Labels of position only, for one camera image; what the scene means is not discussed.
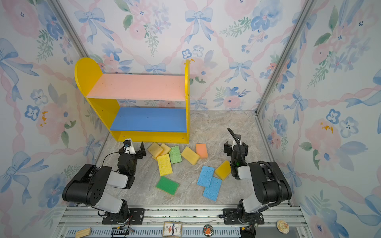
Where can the round beige disc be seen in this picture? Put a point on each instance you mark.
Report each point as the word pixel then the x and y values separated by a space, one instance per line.
pixel 283 227

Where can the wooden block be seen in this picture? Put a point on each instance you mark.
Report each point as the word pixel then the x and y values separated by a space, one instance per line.
pixel 83 233

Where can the dark green sponge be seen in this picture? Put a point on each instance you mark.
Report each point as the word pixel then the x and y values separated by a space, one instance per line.
pixel 168 186

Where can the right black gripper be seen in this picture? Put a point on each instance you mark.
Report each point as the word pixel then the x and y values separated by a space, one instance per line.
pixel 235 150

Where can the blue sponge upper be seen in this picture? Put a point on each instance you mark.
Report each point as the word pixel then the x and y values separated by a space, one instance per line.
pixel 205 176

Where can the yellow shelf pink blue boards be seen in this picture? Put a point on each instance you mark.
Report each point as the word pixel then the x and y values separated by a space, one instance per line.
pixel 103 92

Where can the blue sponge lower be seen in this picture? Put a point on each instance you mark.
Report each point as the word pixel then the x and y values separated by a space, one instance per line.
pixel 212 191

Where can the aluminium rail base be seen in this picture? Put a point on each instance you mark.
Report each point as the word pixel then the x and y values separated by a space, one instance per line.
pixel 193 218

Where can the round dark badge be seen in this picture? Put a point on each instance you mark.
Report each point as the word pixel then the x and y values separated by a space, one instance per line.
pixel 208 230

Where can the bright yellow sponge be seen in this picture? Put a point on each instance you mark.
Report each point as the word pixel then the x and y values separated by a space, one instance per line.
pixel 164 164

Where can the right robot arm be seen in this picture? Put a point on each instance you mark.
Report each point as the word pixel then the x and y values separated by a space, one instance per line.
pixel 270 185

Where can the yellow sponge right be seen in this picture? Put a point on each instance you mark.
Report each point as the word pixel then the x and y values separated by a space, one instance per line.
pixel 224 170

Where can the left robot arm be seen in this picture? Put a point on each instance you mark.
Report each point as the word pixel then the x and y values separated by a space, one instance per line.
pixel 88 185

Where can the square printed card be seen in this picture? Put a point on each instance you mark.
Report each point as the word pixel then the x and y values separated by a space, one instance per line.
pixel 172 229

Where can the blue sponge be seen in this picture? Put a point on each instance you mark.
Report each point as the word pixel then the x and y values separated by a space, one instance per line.
pixel 212 191
pixel 205 176

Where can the pale yellow sponge orange back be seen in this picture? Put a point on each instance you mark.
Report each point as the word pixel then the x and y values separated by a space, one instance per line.
pixel 166 149

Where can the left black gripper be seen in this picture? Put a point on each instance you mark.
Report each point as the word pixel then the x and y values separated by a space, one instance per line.
pixel 136 152

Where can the light green sponge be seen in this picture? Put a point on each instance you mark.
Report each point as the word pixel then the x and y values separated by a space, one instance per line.
pixel 175 155

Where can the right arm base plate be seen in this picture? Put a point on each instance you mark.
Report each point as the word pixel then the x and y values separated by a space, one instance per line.
pixel 238 217

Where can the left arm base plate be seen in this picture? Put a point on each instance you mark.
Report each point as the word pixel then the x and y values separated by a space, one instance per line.
pixel 132 216

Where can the orange pink sponge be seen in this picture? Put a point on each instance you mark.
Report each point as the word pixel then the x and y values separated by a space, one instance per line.
pixel 201 150

